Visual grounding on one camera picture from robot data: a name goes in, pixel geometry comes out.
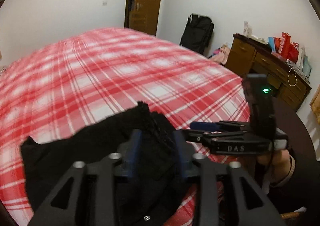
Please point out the black folded stroller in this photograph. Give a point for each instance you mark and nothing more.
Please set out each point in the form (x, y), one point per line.
(197, 33)

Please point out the small wooden chair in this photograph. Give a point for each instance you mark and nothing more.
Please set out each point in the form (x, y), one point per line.
(137, 21)

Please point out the person right hand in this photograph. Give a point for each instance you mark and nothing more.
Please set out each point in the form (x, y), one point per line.
(280, 166)

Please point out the red plaid bed sheet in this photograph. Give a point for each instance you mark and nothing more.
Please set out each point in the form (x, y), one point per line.
(65, 86)

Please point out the brown wooden dresser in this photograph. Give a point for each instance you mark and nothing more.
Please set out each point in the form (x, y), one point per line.
(248, 56)

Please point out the pile of pink clothes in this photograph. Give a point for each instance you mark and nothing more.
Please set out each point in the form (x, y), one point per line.
(221, 54)

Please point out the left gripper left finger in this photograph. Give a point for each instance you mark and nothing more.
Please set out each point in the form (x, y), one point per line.
(100, 193)

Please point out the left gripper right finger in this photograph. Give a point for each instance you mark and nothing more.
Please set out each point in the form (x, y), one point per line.
(225, 193)

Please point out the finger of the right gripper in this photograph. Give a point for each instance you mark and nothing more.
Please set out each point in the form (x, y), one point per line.
(212, 125)
(199, 136)

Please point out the black pants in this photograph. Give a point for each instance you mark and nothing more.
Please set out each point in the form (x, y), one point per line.
(159, 183)

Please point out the red gift bags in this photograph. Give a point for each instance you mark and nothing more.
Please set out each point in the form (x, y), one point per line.
(283, 46)

